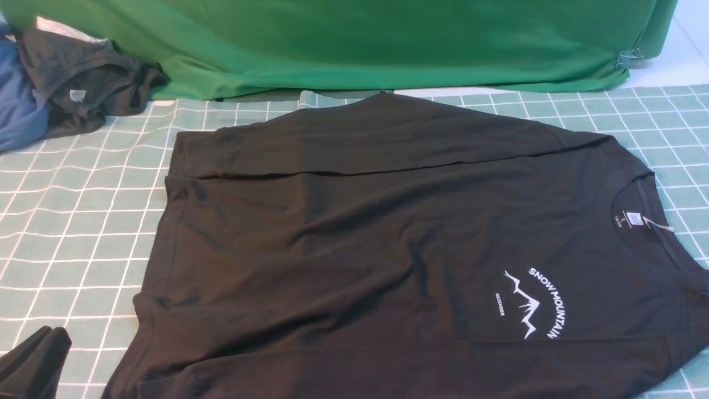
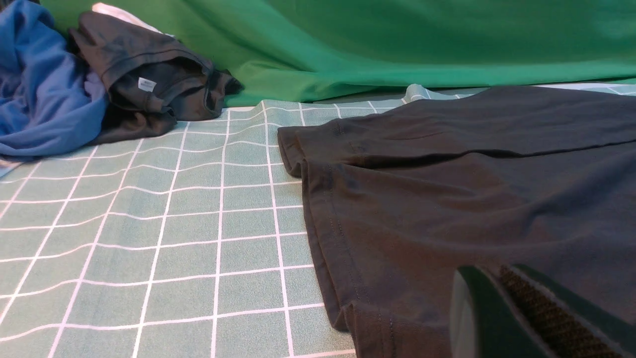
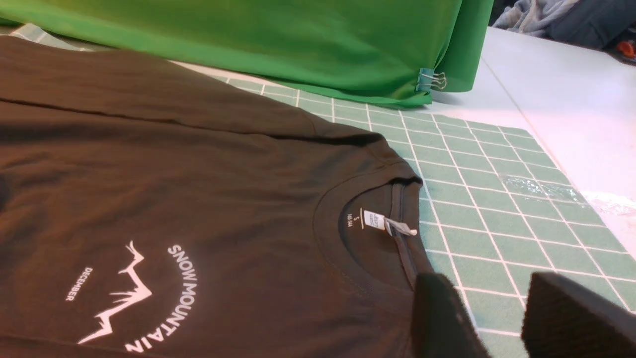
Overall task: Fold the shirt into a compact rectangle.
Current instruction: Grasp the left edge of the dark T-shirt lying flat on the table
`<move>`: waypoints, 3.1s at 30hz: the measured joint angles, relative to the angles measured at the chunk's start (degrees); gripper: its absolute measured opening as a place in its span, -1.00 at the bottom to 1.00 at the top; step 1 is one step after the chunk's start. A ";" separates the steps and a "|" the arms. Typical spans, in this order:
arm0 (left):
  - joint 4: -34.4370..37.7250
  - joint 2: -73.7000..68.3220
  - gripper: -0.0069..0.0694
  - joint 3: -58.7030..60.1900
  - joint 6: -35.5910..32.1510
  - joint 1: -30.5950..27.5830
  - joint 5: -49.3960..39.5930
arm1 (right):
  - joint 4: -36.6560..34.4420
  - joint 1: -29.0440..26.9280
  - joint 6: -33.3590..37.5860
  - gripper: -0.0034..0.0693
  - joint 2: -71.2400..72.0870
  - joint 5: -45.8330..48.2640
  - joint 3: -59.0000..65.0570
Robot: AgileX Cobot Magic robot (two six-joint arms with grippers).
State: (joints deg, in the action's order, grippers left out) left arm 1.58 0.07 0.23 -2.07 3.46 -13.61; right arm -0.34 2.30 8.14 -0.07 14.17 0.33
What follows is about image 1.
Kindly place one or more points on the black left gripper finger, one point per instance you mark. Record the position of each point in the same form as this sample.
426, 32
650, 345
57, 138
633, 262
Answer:
33, 368

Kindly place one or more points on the dark gray long-sleeve top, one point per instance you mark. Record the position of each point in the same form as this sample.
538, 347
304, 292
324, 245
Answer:
401, 248

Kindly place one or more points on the green checkered tablecloth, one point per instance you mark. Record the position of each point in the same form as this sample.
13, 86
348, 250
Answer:
79, 214

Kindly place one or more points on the blue garment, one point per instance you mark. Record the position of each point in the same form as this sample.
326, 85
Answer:
24, 114

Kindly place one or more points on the crumpled dark gray garment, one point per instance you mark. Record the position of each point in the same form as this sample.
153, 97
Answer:
84, 83

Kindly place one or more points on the green backdrop cloth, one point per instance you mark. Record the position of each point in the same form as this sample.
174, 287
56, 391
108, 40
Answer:
224, 49

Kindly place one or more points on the metal binder clip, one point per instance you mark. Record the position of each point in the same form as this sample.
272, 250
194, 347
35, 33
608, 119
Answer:
629, 59

